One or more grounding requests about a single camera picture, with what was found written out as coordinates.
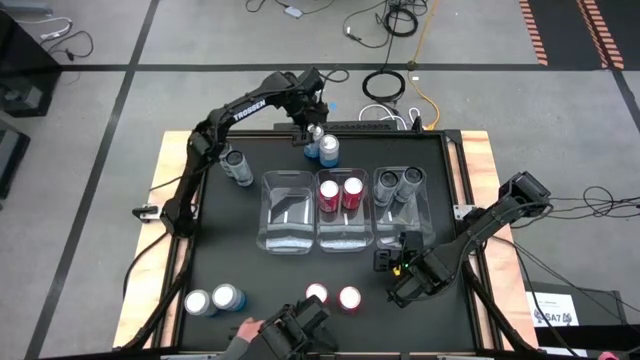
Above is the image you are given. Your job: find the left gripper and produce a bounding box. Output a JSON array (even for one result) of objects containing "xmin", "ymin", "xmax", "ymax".
[{"xmin": 287, "ymin": 89, "xmax": 331, "ymax": 148}]

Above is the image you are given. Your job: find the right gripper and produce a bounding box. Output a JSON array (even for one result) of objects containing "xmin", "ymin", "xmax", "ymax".
[{"xmin": 373, "ymin": 230, "xmax": 451, "ymax": 291}]

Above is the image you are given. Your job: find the blue and white soda can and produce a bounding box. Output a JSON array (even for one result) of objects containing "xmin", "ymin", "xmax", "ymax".
[
  {"xmin": 302, "ymin": 124, "xmax": 324, "ymax": 160},
  {"xmin": 211, "ymin": 282, "xmax": 247, "ymax": 313},
  {"xmin": 318, "ymin": 133, "xmax": 341, "ymax": 169},
  {"xmin": 183, "ymin": 288, "xmax": 219, "ymax": 318}
]

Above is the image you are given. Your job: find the clear plastic bin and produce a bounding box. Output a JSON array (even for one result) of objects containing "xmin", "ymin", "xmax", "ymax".
[
  {"xmin": 372, "ymin": 165, "xmax": 434, "ymax": 252},
  {"xmin": 314, "ymin": 167, "xmax": 375, "ymax": 254},
  {"xmin": 255, "ymin": 169, "xmax": 317, "ymax": 255}
]

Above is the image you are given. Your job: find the red soda can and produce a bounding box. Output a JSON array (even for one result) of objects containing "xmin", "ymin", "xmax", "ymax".
[
  {"xmin": 304, "ymin": 282, "xmax": 330, "ymax": 306},
  {"xmin": 318, "ymin": 179, "xmax": 342, "ymax": 214},
  {"xmin": 341, "ymin": 176, "xmax": 365, "ymax": 210},
  {"xmin": 336, "ymin": 285, "xmax": 363, "ymax": 315}
]

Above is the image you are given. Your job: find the person's forearm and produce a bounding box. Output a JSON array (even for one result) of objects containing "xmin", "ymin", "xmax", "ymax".
[{"xmin": 219, "ymin": 335, "xmax": 251, "ymax": 360}]

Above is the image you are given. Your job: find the black ribbed bar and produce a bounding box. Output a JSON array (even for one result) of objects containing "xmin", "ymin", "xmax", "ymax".
[{"xmin": 273, "ymin": 120, "xmax": 400, "ymax": 132}]

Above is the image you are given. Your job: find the light wooden side board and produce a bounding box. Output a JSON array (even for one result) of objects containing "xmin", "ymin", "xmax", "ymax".
[
  {"xmin": 447, "ymin": 130, "xmax": 540, "ymax": 350},
  {"xmin": 112, "ymin": 130, "xmax": 206, "ymax": 350}
]

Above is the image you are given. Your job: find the white paper sign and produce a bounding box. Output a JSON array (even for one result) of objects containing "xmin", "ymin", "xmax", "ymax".
[{"xmin": 525, "ymin": 291, "xmax": 580, "ymax": 329}]

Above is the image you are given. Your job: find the person's hand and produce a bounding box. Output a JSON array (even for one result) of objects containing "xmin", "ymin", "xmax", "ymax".
[{"xmin": 234, "ymin": 317, "xmax": 266, "ymax": 344}]

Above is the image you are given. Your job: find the black case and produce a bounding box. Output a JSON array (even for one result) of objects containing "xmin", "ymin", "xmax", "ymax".
[{"xmin": 524, "ymin": 279, "xmax": 640, "ymax": 351}]

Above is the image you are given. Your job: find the black cabinet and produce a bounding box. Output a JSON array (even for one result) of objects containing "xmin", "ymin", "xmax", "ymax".
[{"xmin": 0, "ymin": 9, "xmax": 64, "ymax": 119}]

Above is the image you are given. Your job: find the black cart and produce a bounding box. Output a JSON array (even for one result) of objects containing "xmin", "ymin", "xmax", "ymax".
[{"xmin": 0, "ymin": 112, "xmax": 31, "ymax": 200}]

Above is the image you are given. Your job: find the grey flat box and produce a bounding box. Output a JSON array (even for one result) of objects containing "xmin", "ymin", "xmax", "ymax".
[{"xmin": 0, "ymin": 0, "xmax": 54, "ymax": 15}]

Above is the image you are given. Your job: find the black table frame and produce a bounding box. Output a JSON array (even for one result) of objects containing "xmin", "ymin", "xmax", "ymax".
[{"xmin": 189, "ymin": 112, "xmax": 464, "ymax": 355}]

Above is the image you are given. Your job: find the coiled black floor cable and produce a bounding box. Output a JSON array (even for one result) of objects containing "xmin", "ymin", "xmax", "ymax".
[
  {"xmin": 382, "ymin": 7, "xmax": 419, "ymax": 38},
  {"xmin": 361, "ymin": 69, "xmax": 407, "ymax": 104}
]

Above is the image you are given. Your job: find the white floor cable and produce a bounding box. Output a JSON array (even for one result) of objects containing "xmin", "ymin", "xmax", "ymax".
[
  {"xmin": 358, "ymin": 102, "xmax": 421, "ymax": 130},
  {"xmin": 14, "ymin": 16, "xmax": 74, "ymax": 41}
]

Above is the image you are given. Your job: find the thin black floor cable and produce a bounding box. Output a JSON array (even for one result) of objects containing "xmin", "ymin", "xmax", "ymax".
[
  {"xmin": 342, "ymin": 0, "xmax": 401, "ymax": 50},
  {"xmin": 39, "ymin": 29, "xmax": 95, "ymax": 62},
  {"xmin": 244, "ymin": 0, "xmax": 341, "ymax": 16}
]

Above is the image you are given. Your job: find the orange floor cable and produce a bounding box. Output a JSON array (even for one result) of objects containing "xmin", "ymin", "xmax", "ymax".
[{"xmin": 407, "ymin": 0, "xmax": 442, "ymax": 131}]

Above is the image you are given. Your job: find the long black cable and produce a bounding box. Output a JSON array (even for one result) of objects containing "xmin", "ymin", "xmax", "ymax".
[{"xmin": 499, "ymin": 234, "xmax": 640, "ymax": 334}]

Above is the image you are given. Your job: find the looped black cable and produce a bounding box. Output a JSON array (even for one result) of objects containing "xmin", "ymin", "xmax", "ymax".
[{"xmin": 582, "ymin": 185, "xmax": 640, "ymax": 221}]

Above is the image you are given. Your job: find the curved black cable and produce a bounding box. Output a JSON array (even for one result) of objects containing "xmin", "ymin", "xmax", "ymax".
[{"xmin": 122, "ymin": 232, "xmax": 174, "ymax": 301}]

